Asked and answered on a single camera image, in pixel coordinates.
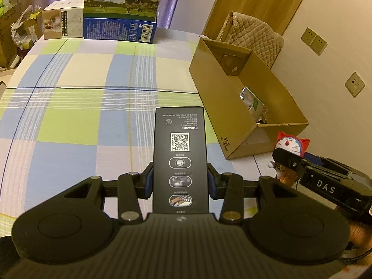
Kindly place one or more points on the blue milk carton box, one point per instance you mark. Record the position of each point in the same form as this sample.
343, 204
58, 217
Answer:
126, 20

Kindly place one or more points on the cardboard box with tissues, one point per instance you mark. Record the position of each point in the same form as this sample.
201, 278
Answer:
20, 30

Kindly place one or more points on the white small carton box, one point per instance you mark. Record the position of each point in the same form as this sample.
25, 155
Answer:
63, 19

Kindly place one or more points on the brown cardboard box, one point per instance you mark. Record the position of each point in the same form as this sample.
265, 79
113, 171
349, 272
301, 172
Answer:
220, 71

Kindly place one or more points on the beige quilted bag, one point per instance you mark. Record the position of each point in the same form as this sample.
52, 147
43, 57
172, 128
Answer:
251, 33

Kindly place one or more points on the wall power socket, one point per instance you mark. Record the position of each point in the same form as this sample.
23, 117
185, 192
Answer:
354, 84

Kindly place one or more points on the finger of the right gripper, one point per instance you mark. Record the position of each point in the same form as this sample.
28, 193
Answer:
287, 164

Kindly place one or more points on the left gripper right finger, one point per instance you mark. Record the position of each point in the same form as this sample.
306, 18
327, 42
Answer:
215, 185

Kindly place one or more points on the silver foil tea pouch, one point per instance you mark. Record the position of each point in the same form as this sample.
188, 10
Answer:
254, 105

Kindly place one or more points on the checkered bed sheet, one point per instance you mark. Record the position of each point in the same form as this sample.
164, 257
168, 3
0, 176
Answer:
76, 108

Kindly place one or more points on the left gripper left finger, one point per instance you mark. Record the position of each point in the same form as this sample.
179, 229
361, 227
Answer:
148, 181

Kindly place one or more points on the black product box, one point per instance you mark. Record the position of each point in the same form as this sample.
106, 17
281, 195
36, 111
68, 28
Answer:
180, 183

